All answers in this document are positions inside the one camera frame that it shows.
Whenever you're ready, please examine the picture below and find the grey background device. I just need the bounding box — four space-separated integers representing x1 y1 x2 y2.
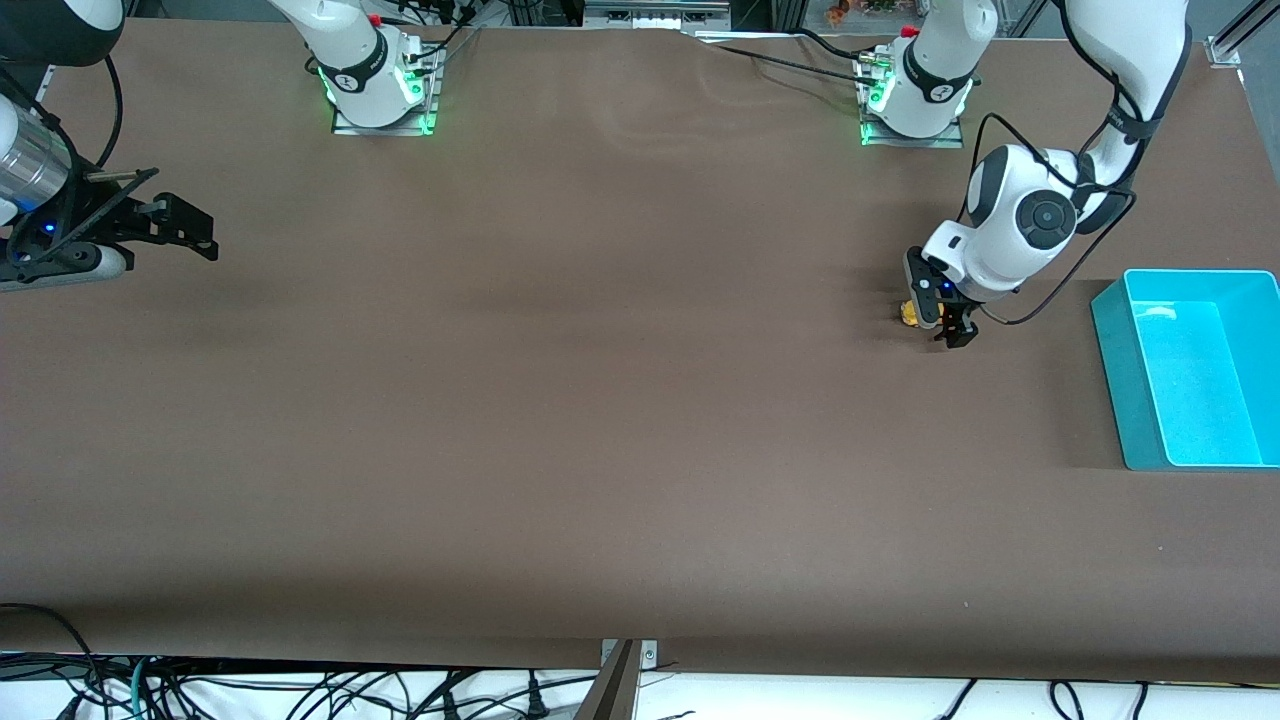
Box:
583 0 733 32

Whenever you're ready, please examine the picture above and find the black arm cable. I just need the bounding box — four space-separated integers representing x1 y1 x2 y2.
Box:
958 0 1196 327
0 55 161 263

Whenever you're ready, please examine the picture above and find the grey diagonal metal bar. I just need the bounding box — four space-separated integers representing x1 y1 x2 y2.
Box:
574 640 643 720

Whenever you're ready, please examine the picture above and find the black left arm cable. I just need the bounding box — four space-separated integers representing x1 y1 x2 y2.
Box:
958 0 1196 327

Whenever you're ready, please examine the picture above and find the short black base cable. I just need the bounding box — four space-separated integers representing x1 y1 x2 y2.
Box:
795 28 876 63

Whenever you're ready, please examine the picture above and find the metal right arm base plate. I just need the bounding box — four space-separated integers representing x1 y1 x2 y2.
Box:
330 45 442 137

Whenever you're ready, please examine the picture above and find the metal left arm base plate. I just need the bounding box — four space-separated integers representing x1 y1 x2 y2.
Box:
858 50 966 149

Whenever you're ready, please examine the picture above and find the long black base cable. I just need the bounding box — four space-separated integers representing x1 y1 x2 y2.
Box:
700 40 881 89

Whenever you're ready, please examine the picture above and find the black floor cable tangle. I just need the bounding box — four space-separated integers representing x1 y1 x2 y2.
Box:
0 652 601 720

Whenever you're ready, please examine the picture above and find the black looped floor cable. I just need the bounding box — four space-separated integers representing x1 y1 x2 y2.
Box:
0 602 106 720

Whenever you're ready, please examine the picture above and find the teal plastic bin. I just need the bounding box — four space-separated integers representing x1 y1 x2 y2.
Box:
1090 268 1280 472

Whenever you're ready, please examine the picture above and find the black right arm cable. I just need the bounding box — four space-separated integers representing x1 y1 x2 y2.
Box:
0 55 161 263

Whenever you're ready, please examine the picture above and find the black cable at right base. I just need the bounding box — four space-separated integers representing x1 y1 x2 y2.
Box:
395 0 483 63

